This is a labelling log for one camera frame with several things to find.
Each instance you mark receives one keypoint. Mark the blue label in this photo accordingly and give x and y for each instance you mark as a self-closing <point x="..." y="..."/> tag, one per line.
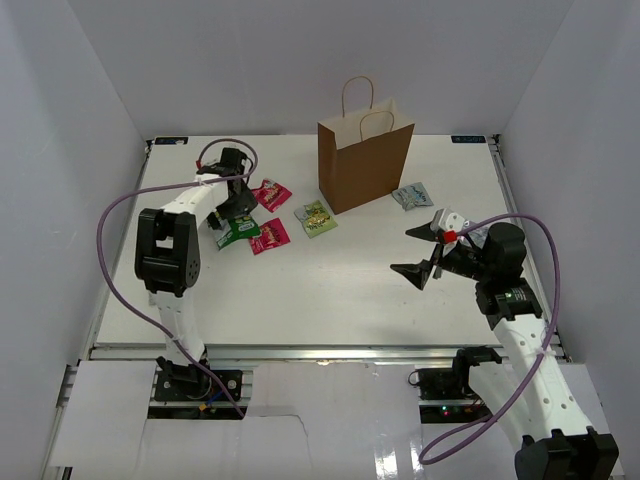
<point x="468" y="139"/>
<point x="171" y="140"/>

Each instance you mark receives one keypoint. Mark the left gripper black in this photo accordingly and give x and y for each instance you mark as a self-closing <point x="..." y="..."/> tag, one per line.
<point x="245" y="203"/>

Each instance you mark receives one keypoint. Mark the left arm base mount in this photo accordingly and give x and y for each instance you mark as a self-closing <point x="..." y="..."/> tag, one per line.
<point x="188" y="383"/>

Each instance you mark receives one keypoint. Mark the red snack packet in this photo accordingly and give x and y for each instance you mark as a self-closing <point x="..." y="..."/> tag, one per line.
<point x="272" y="235"/>
<point x="271" y="195"/>

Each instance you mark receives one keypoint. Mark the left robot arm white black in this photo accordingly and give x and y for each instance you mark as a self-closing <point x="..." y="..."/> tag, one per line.
<point x="167" y="256"/>

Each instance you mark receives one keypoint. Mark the blue label left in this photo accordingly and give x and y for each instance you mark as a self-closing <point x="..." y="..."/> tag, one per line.
<point x="171" y="140"/>

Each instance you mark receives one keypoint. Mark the grey blue snack packet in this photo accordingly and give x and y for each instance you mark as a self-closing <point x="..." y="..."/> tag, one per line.
<point x="412" y="196"/>

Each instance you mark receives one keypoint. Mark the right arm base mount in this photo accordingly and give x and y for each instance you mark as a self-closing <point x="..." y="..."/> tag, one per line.
<point x="445" y="393"/>

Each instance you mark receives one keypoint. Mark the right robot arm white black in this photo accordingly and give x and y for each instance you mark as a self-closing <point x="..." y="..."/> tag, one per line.
<point x="522" y="385"/>

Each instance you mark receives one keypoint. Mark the light green snack packet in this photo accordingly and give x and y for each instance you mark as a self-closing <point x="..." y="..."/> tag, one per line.
<point x="315" y="219"/>

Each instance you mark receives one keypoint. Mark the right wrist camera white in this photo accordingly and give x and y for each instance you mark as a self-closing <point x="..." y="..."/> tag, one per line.
<point x="447" y="225"/>

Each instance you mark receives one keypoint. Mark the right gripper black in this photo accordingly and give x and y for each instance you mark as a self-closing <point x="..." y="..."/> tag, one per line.
<point x="417" y="273"/>

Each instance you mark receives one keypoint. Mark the brown paper bag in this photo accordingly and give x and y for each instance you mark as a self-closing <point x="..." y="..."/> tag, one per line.
<point x="362" y="153"/>

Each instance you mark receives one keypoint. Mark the blue label right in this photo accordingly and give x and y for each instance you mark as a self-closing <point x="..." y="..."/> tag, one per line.
<point x="468" y="139"/>

